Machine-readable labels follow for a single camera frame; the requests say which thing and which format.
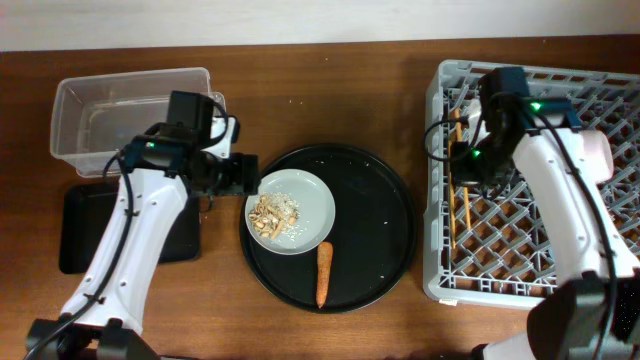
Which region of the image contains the round black tray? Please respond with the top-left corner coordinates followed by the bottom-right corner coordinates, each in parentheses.
top-left (240, 144), bottom-right (418, 314)

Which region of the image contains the orange carrot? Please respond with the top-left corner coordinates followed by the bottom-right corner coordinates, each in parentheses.
top-left (316, 242), bottom-right (333, 308)

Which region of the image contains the pink white bowl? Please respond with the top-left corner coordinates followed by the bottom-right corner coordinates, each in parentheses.
top-left (578, 130), bottom-right (614, 184)

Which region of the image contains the clear plastic bin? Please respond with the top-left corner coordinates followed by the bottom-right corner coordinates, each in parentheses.
top-left (50, 67), bottom-right (225, 178)

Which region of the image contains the grey dishwasher rack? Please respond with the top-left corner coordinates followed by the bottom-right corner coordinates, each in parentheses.
top-left (423, 66), bottom-right (639, 310)

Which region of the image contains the grey plate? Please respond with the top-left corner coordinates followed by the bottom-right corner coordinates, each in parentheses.
top-left (244, 169), bottom-right (336, 255)

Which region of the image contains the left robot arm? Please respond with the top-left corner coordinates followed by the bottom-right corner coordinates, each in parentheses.
top-left (26, 91), bottom-right (260, 359)

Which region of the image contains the food scraps and rice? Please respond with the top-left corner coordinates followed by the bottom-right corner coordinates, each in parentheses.
top-left (248, 192), bottom-right (300, 241)

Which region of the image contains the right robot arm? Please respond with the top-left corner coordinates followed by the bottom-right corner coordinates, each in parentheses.
top-left (450, 67), bottom-right (639, 359)

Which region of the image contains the black rectangular tray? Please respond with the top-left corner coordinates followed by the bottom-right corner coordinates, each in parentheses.
top-left (58, 182), bottom-right (201, 274)

